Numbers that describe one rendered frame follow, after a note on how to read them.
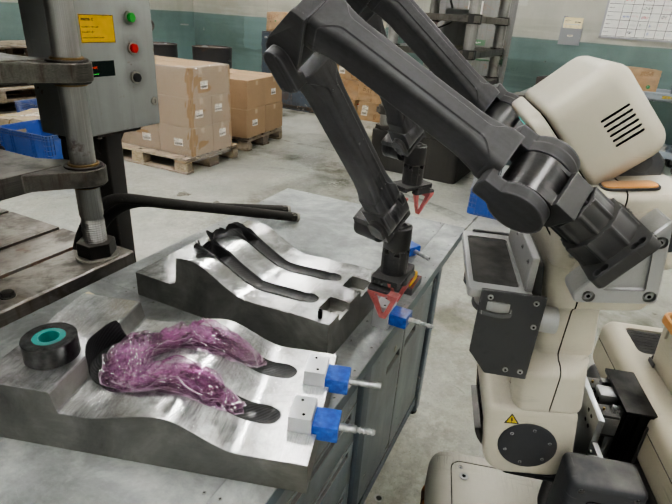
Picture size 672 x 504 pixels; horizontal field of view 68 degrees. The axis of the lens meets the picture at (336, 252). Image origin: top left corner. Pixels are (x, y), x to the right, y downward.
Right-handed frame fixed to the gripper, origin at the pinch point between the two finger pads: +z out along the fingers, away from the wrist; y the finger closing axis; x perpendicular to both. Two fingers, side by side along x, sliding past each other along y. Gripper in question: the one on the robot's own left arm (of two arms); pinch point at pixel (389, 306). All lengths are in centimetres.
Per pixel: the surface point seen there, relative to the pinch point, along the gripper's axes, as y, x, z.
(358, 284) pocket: -0.8, -8.0, -2.8
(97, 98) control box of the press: -8, -92, -32
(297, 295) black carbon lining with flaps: 11.9, -16.6, -3.7
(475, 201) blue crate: -307, -32, 76
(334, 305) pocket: 10.0, -8.8, -2.7
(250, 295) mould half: 17.3, -24.8, -3.8
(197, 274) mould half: 19.3, -36.9, -6.2
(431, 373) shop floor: -90, -4, 85
